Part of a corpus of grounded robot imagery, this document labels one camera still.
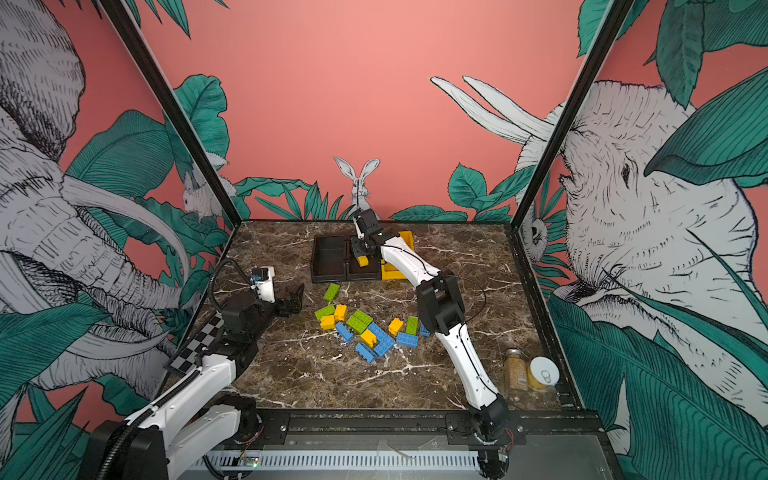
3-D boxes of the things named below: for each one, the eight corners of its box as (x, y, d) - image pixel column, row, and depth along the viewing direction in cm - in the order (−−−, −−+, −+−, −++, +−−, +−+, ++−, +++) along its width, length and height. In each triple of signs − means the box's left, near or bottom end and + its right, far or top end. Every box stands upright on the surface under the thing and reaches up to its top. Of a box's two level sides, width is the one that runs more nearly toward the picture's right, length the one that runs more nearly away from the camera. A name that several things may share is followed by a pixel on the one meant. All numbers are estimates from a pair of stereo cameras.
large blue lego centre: (380, 358, 88) (380, 355, 86) (360, 335, 92) (359, 332, 91) (395, 344, 91) (395, 341, 89) (374, 323, 95) (374, 320, 93)
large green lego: (348, 324, 94) (347, 321, 93) (359, 311, 97) (358, 308, 96) (361, 334, 92) (361, 331, 91) (372, 321, 95) (372, 318, 94)
